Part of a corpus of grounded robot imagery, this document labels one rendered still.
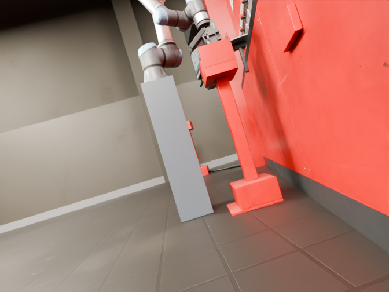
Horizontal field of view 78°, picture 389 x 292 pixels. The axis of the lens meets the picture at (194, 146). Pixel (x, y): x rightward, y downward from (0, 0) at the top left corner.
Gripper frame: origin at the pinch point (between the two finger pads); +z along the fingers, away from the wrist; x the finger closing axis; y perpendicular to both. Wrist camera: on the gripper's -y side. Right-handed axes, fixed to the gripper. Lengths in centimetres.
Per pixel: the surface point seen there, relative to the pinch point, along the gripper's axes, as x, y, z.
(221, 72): -4.9, 0.7, 7.0
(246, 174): 2, -6, 57
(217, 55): -5.0, 1.8, -0.9
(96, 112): 294, -163, -93
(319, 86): -57, 11, 34
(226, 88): 2.1, 1.3, 13.6
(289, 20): -56, 11, 15
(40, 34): 289, -205, -255
